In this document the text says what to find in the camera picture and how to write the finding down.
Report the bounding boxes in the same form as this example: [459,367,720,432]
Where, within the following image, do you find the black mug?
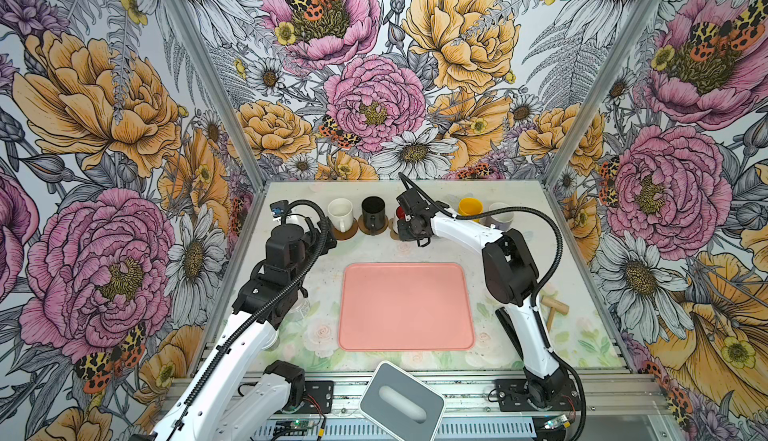
[361,196,388,230]

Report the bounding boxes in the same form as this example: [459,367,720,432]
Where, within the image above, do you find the yellow mug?
[458,197,484,216]

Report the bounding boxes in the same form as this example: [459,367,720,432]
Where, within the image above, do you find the glossy brown round coaster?
[332,218,359,241]

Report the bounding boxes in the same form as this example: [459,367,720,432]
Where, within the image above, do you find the lavender mug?
[487,202,514,231]

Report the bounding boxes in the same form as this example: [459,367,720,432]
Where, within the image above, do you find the brown paw print coaster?
[389,221,400,241]

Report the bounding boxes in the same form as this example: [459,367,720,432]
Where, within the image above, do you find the matte brown round coaster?
[357,218,389,236]

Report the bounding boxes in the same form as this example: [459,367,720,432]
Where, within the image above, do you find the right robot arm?
[397,176,570,409]

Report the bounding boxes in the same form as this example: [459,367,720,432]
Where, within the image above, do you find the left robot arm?
[145,199,337,440]

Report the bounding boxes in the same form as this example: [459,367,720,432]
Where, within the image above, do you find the clear glass jar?
[288,292,312,320]

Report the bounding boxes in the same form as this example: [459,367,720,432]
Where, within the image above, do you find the pink plastic tray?
[338,263,475,352]

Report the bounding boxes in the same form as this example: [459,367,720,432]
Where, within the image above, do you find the black stapler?
[495,308,523,358]

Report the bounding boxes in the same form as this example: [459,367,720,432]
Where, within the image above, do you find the wooden mallet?
[541,296,570,331]

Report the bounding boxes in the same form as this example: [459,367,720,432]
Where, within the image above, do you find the green circuit board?
[271,420,322,440]

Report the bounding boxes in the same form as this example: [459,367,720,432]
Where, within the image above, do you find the grey tissue box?
[359,361,446,441]

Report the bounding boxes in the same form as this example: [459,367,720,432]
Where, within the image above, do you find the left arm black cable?
[164,199,330,441]

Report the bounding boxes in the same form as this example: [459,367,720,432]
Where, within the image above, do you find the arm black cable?
[164,199,330,441]
[398,172,588,441]

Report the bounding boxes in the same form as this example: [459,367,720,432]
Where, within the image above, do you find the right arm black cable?
[398,172,588,441]

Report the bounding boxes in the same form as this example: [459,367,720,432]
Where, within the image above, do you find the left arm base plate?
[298,380,335,414]

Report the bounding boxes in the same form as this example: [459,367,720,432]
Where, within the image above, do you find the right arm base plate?
[489,378,582,412]

